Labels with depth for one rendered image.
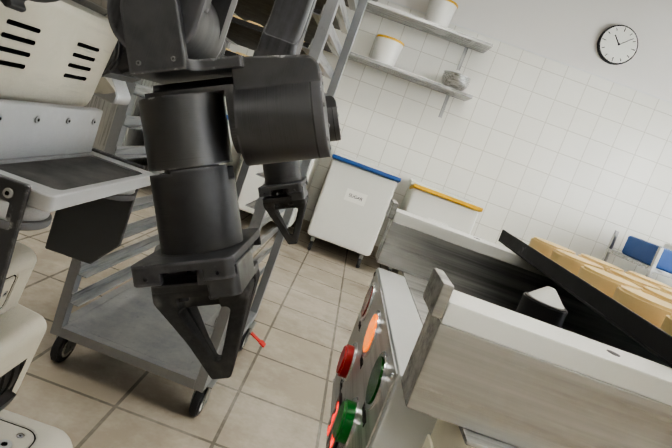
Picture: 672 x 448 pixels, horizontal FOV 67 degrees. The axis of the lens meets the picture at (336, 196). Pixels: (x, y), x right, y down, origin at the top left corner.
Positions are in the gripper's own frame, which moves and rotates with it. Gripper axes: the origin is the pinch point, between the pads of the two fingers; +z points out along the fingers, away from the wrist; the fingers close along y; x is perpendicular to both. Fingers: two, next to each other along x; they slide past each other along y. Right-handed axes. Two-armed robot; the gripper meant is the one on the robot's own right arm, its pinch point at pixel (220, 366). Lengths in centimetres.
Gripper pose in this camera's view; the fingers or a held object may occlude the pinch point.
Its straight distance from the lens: 40.1
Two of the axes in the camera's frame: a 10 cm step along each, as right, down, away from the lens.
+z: 1.1, 9.9, 1.1
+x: -9.9, 1.1, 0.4
